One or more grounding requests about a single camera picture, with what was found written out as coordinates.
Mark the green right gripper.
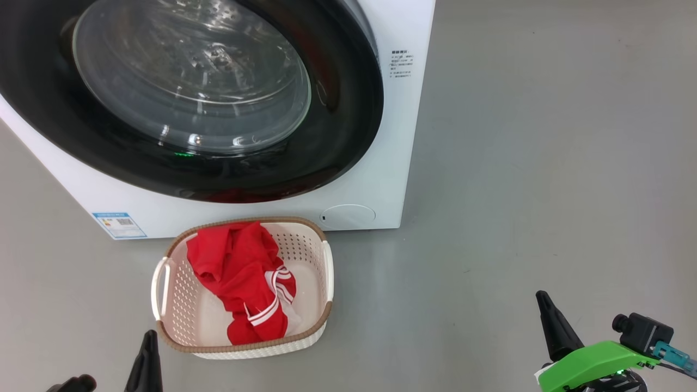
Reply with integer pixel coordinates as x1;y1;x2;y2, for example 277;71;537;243
536;290;661;392

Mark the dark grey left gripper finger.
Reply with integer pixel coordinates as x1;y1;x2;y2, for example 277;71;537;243
124;329;164;392

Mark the red garment with white stripes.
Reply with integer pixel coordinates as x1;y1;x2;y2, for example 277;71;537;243
186;221;297;346

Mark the dark washing machine door with glass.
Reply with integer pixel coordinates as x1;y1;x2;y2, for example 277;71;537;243
0;0;384;204

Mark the cream perforated laundry basket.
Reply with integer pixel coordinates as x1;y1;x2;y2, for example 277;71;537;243
151;217;334;360

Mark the white front-load washing machine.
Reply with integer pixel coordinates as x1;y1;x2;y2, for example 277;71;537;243
0;0;436;240

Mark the teal right camera cable plug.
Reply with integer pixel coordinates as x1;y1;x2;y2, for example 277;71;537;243
652;341;697;380

